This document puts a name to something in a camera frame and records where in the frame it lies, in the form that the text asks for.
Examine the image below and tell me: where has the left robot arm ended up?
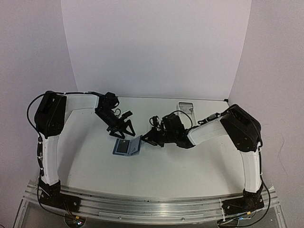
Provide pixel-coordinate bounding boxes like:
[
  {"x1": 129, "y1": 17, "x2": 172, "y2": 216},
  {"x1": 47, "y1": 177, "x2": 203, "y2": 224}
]
[{"x1": 30, "y1": 91, "x2": 135, "y2": 186}]

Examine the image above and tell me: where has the blue card holder wallet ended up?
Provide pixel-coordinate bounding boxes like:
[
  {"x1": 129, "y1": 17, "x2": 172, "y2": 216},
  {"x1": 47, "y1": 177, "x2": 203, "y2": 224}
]
[{"x1": 112, "y1": 135, "x2": 142, "y2": 157}]

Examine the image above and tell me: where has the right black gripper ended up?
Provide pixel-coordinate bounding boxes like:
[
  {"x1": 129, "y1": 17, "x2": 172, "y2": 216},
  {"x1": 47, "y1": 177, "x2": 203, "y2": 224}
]
[{"x1": 141, "y1": 126, "x2": 176, "y2": 147}]

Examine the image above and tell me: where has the white plastic tray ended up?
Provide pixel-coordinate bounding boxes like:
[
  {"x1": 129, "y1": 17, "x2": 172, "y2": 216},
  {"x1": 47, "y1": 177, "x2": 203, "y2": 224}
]
[{"x1": 177, "y1": 101, "x2": 197, "y2": 125}]

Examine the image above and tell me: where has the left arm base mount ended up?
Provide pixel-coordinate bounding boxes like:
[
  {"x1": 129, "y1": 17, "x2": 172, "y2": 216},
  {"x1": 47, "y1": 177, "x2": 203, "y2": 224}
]
[{"x1": 38, "y1": 178, "x2": 81, "y2": 212}]

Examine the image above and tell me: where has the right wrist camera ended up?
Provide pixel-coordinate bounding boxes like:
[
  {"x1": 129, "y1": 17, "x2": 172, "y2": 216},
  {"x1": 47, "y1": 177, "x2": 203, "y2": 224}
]
[{"x1": 149, "y1": 116, "x2": 161, "y2": 129}]

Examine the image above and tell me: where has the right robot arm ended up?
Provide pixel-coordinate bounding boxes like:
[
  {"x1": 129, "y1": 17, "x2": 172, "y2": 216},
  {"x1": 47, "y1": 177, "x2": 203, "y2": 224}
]
[{"x1": 142, "y1": 104, "x2": 263, "y2": 193}]

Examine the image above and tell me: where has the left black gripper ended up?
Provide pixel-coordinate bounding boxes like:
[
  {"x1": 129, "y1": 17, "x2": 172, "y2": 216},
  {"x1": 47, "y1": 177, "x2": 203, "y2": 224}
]
[{"x1": 95, "y1": 108, "x2": 135, "y2": 139}]

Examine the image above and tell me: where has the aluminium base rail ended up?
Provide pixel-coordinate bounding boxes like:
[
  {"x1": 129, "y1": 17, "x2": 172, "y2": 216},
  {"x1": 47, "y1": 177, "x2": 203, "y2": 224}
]
[{"x1": 13, "y1": 182, "x2": 286, "y2": 228}]

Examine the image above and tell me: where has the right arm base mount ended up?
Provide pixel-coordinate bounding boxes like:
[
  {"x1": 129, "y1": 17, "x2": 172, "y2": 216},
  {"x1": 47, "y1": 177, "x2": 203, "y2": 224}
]
[{"x1": 222, "y1": 185, "x2": 264, "y2": 215}]

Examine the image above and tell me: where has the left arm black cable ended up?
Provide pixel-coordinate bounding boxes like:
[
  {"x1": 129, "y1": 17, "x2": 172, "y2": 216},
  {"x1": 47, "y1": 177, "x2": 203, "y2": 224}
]
[{"x1": 34, "y1": 182, "x2": 69, "y2": 216}]

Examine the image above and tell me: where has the black VIP card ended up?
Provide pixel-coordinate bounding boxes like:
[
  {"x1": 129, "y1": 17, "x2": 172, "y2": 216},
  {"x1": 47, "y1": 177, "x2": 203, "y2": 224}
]
[{"x1": 116, "y1": 140, "x2": 129, "y2": 153}]

